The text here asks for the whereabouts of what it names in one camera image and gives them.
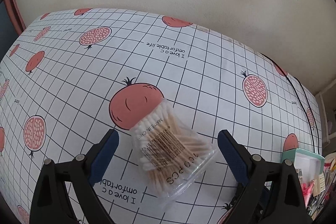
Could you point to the cotton swabs plastic bag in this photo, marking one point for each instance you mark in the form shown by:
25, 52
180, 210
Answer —
170, 155

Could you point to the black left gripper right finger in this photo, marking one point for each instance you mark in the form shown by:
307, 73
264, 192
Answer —
268, 192

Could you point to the cream plastic hair claw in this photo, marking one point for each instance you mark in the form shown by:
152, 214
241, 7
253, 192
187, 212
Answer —
319, 184

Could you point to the pink curtain edge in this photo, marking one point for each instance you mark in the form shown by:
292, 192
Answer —
15, 16

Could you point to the white grid pomegranate bedsheet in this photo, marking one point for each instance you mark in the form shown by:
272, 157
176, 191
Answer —
73, 75

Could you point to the teal white storage box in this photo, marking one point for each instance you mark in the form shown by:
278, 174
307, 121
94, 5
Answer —
311, 164

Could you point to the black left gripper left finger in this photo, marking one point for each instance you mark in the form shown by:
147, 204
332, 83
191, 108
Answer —
51, 202

